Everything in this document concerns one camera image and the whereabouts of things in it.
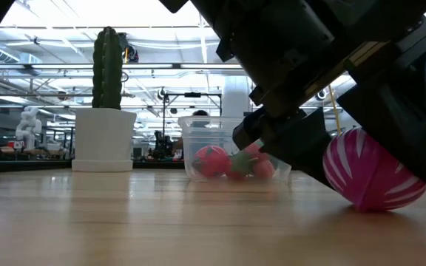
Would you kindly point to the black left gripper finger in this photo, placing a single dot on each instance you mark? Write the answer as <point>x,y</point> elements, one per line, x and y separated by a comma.
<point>412,118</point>
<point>294,144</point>

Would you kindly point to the pink toy peach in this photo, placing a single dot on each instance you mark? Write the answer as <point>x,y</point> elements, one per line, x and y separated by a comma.
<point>264,170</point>

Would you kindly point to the red toy strawberry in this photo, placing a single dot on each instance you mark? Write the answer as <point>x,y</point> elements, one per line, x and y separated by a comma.
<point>240,166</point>

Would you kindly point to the purple white striped toy onion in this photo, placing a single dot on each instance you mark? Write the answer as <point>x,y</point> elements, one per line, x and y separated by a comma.
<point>368,177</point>

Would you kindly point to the red toy dragon fruit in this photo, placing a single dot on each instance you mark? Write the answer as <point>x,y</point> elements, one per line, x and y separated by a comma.
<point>211,162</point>

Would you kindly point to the clear plastic tupperware container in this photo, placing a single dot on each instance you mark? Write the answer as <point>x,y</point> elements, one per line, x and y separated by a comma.
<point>198,127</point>

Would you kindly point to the white pillar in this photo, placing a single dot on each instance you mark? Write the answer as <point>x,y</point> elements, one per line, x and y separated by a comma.
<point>235,96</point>

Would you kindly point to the person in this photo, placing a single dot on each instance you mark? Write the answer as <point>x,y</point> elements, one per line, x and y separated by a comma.
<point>200,112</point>

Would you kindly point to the black ceiling device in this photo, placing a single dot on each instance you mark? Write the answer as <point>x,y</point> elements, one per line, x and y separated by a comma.
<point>129,51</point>

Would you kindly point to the white robot statue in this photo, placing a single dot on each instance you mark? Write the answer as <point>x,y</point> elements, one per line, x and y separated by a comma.
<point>28,127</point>

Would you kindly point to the black background rig frame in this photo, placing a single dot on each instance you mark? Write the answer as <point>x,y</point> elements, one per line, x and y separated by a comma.
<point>192,95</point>

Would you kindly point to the long ceiling light rail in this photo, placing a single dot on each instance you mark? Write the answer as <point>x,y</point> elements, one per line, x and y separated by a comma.
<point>69,67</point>

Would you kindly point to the black aluminium table frame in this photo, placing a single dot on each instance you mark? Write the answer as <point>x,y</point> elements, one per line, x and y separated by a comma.
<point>20,167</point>

